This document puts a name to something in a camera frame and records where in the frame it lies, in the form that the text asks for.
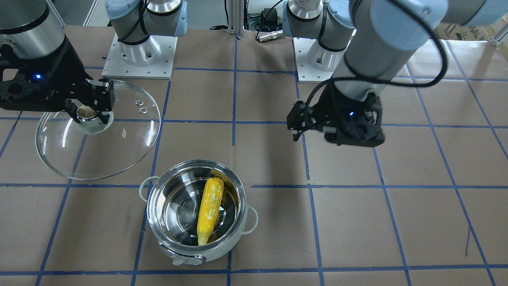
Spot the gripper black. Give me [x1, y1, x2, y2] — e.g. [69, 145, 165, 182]
[0, 37, 115, 124]
[287, 83, 386, 148]

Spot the glass pot lid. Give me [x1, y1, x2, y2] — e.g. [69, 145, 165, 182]
[36, 80, 161, 180]

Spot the yellow corn cob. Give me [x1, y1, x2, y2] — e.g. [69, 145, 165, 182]
[196, 177, 224, 246]

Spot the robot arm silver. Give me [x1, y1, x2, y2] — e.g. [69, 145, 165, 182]
[0, 0, 188, 124]
[283, 0, 507, 148]

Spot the white cooking pot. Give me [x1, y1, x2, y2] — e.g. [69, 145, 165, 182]
[139, 159, 259, 266]

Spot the cardboard box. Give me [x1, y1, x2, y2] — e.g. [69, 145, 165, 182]
[435, 17, 507, 41]

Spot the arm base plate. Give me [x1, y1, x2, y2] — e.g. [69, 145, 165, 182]
[102, 35, 178, 80]
[293, 38, 344, 83]

